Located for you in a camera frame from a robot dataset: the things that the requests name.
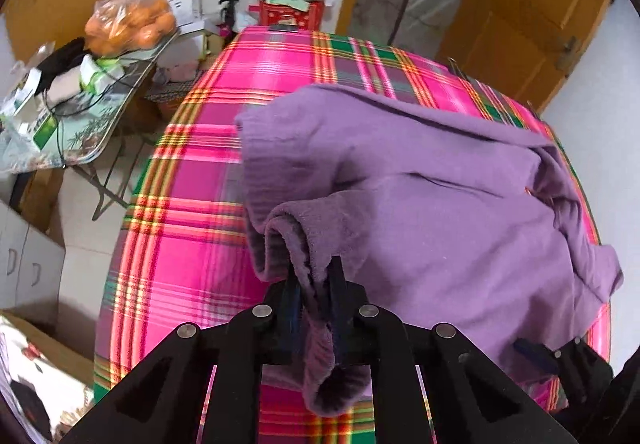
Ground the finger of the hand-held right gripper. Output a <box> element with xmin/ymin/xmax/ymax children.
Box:
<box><xmin>514</xmin><ymin>338</ymin><xmax>562</xmax><ymax>373</ymax></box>

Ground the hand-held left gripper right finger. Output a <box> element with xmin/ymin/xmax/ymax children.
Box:
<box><xmin>327</xmin><ymin>256</ymin><xmax>576</xmax><ymax>444</ymax></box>

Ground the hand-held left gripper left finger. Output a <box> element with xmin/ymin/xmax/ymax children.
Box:
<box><xmin>60</xmin><ymin>274</ymin><xmax>302</xmax><ymax>444</ymax></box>

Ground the purple sweater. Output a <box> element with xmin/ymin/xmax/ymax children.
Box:
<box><xmin>235</xmin><ymin>84</ymin><xmax>625</xmax><ymax>417</ymax></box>

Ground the pink plaid sheet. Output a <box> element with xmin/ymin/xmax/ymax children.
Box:
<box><xmin>94</xmin><ymin>26</ymin><xmax>612</xmax><ymax>444</ymax></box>

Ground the floral blanket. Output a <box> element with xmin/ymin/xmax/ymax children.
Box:
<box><xmin>0</xmin><ymin>314</ymin><xmax>96</xmax><ymax>444</ymax></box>

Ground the white cabinet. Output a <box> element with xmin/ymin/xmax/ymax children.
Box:
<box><xmin>0</xmin><ymin>199</ymin><xmax>66</xmax><ymax>319</ymax></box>

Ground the folding tray table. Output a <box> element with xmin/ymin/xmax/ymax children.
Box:
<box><xmin>0</xmin><ymin>31</ymin><xmax>181</xmax><ymax>222</ymax></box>

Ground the green medicine box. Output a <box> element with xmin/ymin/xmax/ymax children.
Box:
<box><xmin>27</xmin><ymin>116</ymin><xmax>58</xmax><ymax>152</ymax></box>

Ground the green tissue pack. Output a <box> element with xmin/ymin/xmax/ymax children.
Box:
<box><xmin>80</xmin><ymin>54</ymin><xmax>126</xmax><ymax>94</ymax></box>

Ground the white cardboard box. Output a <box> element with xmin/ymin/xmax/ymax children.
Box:
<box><xmin>167</xmin><ymin>0</ymin><xmax>206</xmax><ymax>34</ymax></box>

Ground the bag of oranges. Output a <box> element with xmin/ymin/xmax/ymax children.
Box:
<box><xmin>84</xmin><ymin>0</ymin><xmax>178</xmax><ymax>57</ymax></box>

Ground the black pouch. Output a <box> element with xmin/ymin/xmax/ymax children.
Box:
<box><xmin>37</xmin><ymin>38</ymin><xmax>91</xmax><ymax>89</ymax></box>

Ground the metal door handle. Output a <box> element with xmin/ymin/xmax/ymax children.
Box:
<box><xmin>555</xmin><ymin>36</ymin><xmax>581</xmax><ymax>72</ymax></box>

